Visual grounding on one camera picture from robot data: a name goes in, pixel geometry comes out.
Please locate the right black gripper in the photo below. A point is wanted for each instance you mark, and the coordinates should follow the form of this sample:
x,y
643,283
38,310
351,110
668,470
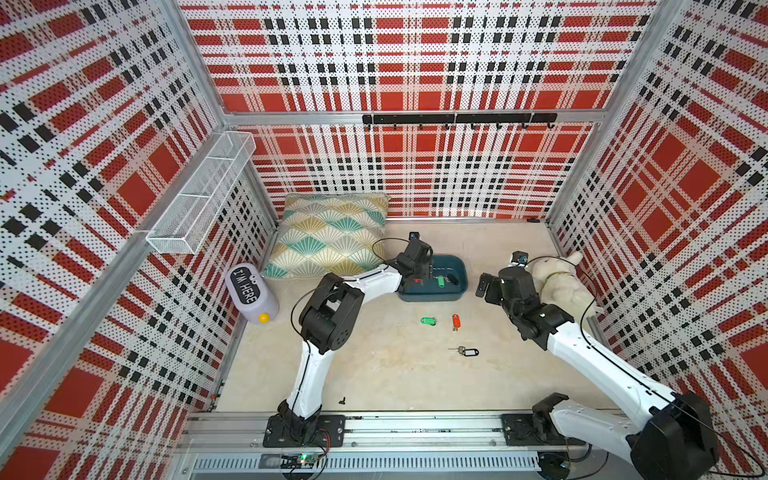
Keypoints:
x,y
490,295

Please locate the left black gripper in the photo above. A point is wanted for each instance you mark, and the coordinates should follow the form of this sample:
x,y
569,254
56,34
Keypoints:
x,y
426,268

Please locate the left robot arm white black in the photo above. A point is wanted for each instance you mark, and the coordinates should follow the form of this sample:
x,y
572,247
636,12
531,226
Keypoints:
x,y
326,323

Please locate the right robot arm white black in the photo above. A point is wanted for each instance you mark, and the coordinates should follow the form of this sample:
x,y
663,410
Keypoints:
x,y
661,433

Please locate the teal storage box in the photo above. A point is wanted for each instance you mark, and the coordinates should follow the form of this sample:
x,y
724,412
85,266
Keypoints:
x,y
443,265

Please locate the white plush toy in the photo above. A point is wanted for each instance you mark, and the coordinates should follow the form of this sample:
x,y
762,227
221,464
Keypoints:
x,y
556,283

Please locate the fan pattern cushion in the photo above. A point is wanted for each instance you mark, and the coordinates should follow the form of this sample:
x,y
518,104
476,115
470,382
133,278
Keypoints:
x,y
322,234

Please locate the lavender I'm here jug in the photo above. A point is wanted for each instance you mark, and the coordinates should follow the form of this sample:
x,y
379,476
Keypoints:
x,y
251,295

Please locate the green circuit board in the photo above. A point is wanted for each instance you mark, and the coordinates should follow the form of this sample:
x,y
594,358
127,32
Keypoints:
x,y
302,461

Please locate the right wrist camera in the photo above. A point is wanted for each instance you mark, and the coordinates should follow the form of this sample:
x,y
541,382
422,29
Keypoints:
x,y
519,259

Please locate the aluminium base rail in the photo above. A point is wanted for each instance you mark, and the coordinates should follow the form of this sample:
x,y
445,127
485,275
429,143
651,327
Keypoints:
x,y
377,442

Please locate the black hook rail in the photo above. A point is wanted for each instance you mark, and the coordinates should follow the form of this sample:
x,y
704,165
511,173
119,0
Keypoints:
x,y
445,119

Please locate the white wire mesh shelf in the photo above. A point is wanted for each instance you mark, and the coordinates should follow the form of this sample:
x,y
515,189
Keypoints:
x,y
186,222

